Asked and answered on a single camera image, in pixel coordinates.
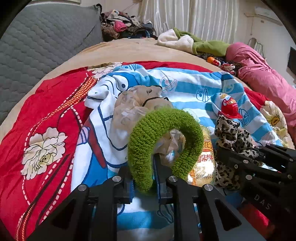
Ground red floral blanket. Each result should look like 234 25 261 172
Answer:
0 61 289 241

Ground white air conditioner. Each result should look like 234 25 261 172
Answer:
254 6 281 22

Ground white metal rack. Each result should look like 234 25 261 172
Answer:
247 37 266 56

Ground red and white wrapper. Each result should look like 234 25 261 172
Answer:
220 63 236 75

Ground black television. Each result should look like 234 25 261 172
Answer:
287 46 296 76

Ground green and white plush garment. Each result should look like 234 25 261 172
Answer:
157 28 232 57

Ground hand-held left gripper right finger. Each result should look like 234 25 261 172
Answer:
153 155 266 241

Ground pink quilt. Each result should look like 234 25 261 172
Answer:
225 42 296 121

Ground pile of clothes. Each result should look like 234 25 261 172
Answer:
99 9 158 42

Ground red egg-shaped candy toy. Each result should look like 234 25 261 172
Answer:
210 92 243 120

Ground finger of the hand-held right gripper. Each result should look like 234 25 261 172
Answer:
216 148 262 183
254 143 296 172

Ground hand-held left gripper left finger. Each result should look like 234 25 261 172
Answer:
28 167 139 241

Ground rice cracker packet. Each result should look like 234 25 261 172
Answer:
187 126 218 187

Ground white curtains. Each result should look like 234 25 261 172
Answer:
139 0 234 44

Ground leopard print scrunchie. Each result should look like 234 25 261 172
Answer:
214 115 266 190

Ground grey quilted headboard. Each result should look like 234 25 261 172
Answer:
0 3 103 126

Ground green fuzzy scrunchie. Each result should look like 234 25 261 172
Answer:
127 108 204 196

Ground sheer pink scrunchie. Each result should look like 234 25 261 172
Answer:
113 85 174 160

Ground blue striped cartoon towel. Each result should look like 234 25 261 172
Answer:
70 64 288 241

